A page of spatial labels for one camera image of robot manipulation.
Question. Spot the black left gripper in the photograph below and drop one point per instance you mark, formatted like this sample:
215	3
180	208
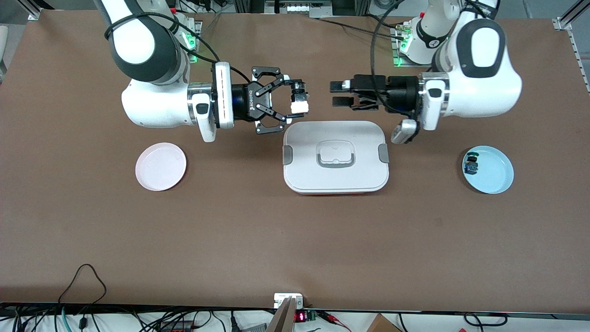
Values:
400	93

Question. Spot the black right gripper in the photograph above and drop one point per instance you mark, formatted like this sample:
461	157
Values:
241	102

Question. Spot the orange push button switch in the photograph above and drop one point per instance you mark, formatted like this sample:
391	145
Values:
299	107

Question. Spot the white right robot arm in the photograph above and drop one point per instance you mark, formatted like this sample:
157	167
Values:
156	106

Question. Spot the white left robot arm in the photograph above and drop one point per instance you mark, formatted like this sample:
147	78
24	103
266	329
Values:
484	92

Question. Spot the small white box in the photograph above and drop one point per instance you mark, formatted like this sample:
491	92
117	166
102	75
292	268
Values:
282	298

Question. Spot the white power strip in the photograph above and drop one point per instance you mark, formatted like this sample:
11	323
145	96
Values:
297	8

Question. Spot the pink round plate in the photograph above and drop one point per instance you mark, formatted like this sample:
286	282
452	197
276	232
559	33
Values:
159	168

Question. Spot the light blue round plate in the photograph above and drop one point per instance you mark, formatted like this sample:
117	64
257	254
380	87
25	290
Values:
495	173

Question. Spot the aluminium profile bar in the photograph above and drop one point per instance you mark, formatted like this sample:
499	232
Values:
283	318

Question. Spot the red digit display board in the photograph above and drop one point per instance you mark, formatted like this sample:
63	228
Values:
300	317

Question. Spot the red black clip leads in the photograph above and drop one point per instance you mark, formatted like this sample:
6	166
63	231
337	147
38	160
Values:
334	319

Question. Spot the grey power adapter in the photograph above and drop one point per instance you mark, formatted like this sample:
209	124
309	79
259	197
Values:
253	328

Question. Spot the brown cardboard piece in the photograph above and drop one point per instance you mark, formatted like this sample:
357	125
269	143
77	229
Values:
382	325

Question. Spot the perforated metal strip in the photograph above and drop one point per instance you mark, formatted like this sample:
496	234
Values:
580	60

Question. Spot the red connector strip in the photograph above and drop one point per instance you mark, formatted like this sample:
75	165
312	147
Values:
177	327

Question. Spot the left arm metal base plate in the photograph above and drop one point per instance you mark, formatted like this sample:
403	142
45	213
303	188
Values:
396	62

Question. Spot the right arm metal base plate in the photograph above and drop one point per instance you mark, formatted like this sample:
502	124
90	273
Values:
197	46

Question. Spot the green blue switch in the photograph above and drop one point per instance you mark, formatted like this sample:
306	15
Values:
471	167

